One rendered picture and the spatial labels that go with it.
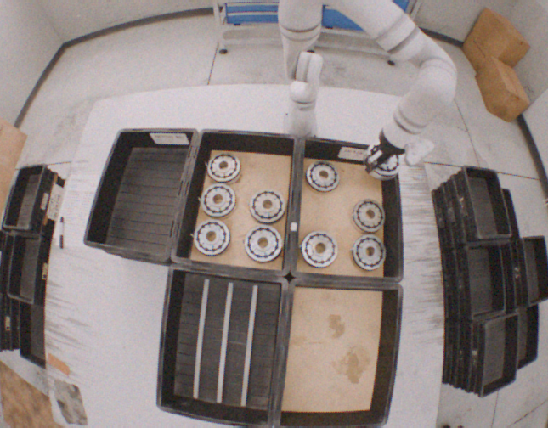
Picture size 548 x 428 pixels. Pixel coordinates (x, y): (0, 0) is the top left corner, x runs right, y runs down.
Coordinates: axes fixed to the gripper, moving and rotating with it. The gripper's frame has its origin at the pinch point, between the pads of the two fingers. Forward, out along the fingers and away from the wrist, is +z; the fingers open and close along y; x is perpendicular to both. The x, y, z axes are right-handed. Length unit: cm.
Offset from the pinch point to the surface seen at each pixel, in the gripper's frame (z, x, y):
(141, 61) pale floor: 102, -240, 27
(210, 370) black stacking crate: 17, 19, 66
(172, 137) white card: 11, -46, 40
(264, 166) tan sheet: 16.9, -22.7, 19.4
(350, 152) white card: 10.2, -9.4, -3.0
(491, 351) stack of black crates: 50, 111, -32
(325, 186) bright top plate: 14.0, -5.8, 9.1
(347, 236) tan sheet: 16.7, 9.8, 12.1
